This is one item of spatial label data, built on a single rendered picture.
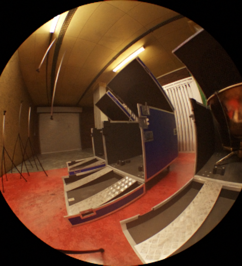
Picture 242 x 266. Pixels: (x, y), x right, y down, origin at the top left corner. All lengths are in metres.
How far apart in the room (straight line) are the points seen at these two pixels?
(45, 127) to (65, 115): 1.59
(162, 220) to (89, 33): 3.37
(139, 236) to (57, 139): 6.27
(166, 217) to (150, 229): 0.16
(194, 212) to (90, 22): 3.28
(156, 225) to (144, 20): 3.31
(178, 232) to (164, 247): 0.13
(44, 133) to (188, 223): 6.72
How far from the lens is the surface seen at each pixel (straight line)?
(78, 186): 1.31
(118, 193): 0.92
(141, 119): 0.89
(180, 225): 0.71
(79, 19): 2.71
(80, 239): 0.79
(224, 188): 1.00
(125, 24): 2.75
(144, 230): 0.75
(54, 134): 6.44
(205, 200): 0.84
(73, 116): 6.75
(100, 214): 0.83
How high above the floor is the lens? 0.67
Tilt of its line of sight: 2 degrees up
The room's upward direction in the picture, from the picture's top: 6 degrees counter-clockwise
